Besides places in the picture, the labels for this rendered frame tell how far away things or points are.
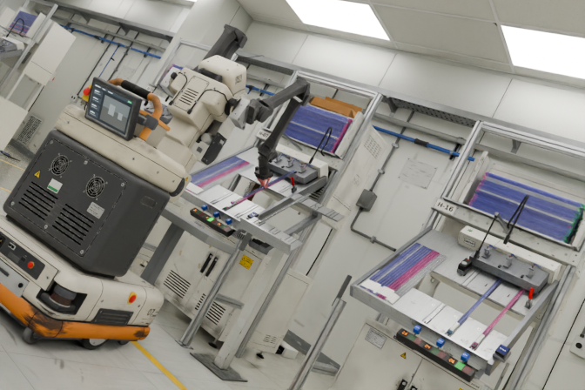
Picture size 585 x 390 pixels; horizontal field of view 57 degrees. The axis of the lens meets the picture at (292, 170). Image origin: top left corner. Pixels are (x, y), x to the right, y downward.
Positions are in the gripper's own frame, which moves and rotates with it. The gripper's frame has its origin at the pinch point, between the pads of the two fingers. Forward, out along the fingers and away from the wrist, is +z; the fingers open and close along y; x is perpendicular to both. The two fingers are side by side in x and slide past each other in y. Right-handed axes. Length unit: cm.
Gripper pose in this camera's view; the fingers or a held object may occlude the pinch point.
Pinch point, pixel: (264, 185)
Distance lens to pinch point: 316.3
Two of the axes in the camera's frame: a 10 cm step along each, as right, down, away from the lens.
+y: -7.1, -3.2, 6.2
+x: -7.0, 3.6, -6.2
